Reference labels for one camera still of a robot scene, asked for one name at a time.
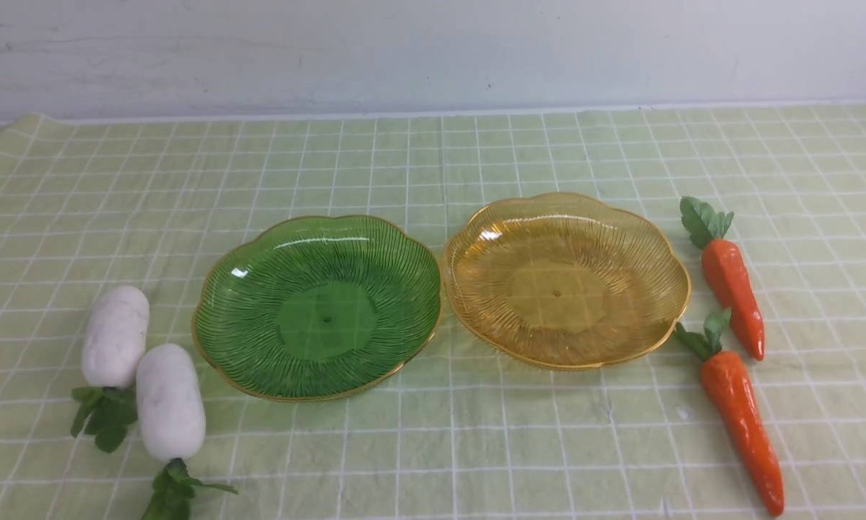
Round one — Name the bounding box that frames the orange carrot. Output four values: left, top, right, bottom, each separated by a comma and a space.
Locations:
678, 196, 766, 361
674, 308, 785, 518

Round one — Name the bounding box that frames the white radish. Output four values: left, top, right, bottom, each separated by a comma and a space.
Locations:
136, 343, 238, 520
70, 285, 150, 454

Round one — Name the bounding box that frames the amber ribbed plastic plate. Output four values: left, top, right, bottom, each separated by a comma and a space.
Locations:
441, 192, 691, 371

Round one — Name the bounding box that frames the green ribbed plastic plate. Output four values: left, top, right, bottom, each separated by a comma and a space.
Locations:
191, 214, 442, 402

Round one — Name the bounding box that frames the green checkered tablecloth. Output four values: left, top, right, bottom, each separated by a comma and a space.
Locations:
0, 105, 866, 519

